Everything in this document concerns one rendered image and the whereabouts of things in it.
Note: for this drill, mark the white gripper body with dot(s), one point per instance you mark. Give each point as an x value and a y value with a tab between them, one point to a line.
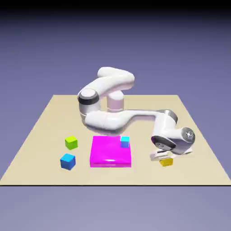
158	155

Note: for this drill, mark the small yellow cube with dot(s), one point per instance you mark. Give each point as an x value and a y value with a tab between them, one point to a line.
166	162

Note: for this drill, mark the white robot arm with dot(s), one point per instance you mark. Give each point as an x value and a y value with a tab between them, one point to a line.
111	119

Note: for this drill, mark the small cyan cube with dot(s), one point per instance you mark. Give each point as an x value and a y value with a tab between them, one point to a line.
124	142

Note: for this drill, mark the small green cube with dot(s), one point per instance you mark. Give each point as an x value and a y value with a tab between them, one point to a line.
71	142

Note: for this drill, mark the small blue cube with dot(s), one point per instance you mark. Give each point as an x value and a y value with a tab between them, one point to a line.
67	161

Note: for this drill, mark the large magenta box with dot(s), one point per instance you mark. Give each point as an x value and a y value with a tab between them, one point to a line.
108	151

